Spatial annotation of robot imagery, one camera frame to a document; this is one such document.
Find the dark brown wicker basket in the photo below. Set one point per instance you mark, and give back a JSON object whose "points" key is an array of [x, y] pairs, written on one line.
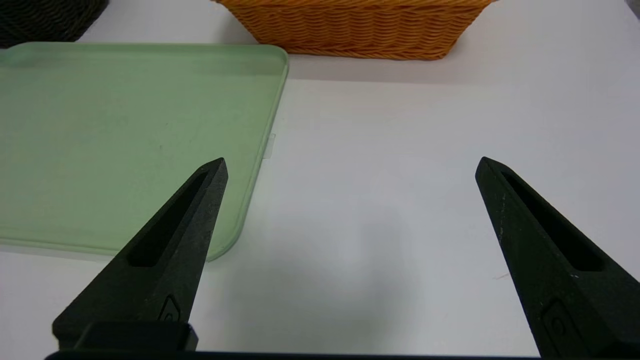
{"points": [[45, 20]]}

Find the light green plastic tray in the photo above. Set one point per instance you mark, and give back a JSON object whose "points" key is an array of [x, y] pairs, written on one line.
{"points": [[110, 140]]}

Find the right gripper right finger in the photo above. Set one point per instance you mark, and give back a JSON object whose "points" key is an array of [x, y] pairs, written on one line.
{"points": [[565, 280]]}

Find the orange wicker basket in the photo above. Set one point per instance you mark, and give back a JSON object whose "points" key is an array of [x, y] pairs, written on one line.
{"points": [[360, 30]]}

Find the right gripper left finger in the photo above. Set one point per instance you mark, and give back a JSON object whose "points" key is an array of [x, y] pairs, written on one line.
{"points": [[160, 270]]}

